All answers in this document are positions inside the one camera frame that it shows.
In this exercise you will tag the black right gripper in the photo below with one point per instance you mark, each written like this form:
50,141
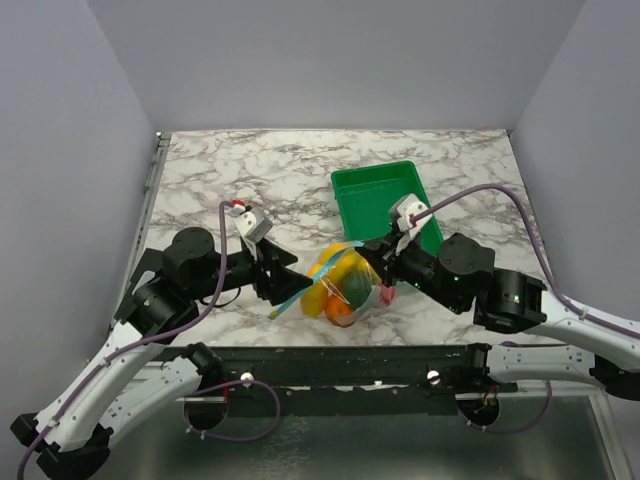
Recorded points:
382,255

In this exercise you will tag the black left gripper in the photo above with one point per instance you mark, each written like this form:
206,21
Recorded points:
284,282

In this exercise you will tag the green avocado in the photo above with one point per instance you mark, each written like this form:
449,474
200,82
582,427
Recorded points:
355,288

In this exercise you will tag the yellow banana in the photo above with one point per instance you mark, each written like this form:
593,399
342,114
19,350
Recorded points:
329,256

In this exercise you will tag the red apple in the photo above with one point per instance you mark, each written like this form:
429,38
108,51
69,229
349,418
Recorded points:
386,296

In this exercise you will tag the clear zip top bag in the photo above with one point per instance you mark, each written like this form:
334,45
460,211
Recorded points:
321,279

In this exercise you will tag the orange fruit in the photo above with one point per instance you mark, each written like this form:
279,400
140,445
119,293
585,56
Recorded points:
338,312

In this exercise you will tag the yellow apple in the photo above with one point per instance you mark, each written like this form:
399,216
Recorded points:
349,262

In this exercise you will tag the yellow orange mango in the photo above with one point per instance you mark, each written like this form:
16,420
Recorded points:
313,302

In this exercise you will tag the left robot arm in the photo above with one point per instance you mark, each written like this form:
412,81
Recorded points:
74,436

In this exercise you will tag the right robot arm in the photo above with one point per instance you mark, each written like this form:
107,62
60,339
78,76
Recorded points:
590,345

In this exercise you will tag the green plastic tray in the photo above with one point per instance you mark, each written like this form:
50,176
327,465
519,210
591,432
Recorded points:
365,195

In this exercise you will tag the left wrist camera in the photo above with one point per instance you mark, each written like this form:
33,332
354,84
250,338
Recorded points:
252,225

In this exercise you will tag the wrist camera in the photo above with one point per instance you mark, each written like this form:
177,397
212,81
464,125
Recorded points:
408,218
252,225

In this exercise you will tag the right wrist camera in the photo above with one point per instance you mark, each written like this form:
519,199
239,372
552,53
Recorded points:
408,218

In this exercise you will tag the black mounting rail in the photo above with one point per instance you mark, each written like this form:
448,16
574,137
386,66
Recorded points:
355,381

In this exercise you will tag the metal table edge rail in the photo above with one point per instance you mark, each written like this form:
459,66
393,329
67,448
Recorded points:
150,191

